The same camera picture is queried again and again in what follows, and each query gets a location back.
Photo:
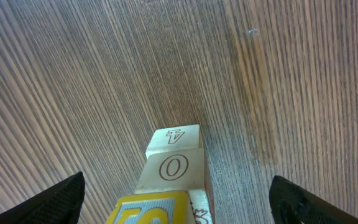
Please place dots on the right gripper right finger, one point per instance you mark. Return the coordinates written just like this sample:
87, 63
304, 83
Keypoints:
290, 203

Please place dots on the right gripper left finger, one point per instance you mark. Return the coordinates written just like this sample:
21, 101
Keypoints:
59, 204

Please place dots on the wooden block picture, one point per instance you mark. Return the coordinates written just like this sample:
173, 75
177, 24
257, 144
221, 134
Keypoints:
202, 203

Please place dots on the plain wooden block yellow side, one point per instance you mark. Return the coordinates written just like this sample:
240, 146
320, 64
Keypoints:
172, 207

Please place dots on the red E letter block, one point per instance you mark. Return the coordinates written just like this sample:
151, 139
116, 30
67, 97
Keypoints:
175, 170

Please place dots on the wooden block blue side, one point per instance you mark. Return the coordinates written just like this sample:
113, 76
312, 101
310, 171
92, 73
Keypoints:
174, 139

